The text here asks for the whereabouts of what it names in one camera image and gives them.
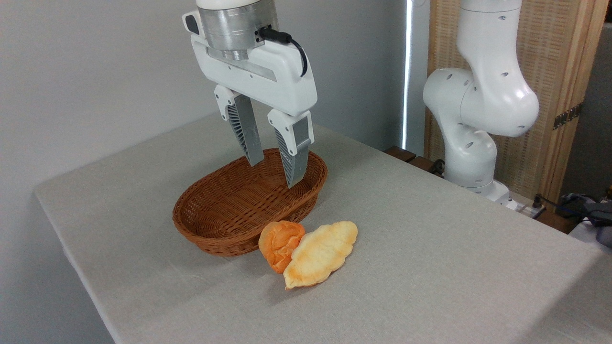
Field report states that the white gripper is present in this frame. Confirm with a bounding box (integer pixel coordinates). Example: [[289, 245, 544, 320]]
[[191, 34, 318, 189]]

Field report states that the brown wicker basket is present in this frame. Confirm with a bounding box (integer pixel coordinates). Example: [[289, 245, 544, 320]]
[[172, 148, 329, 258]]

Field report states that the round orange bread roll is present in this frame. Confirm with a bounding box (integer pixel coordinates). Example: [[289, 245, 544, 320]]
[[258, 220, 306, 274]]

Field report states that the pale long bread loaf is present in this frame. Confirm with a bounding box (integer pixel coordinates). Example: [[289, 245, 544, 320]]
[[283, 220, 359, 290]]

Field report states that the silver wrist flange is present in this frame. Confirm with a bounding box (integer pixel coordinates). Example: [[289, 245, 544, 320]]
[[197, 0, 279, 61]]

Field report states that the white vertical light strip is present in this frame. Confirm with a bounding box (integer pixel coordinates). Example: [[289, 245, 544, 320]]
[[403, 0, 413, 150]]

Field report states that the grey tablecloth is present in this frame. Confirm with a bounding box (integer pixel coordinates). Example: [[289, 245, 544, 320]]
[[34, 111, 612, 344]]

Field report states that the metal screen hinge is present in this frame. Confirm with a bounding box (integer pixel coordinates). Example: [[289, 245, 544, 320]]
[[553, 102, 583, 130]]

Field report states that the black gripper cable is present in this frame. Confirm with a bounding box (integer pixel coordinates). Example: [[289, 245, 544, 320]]
[[258, 26, 309, 78]]

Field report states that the black base cable plug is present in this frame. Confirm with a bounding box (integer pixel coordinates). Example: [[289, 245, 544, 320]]
[[530, 193, 548, 219]]

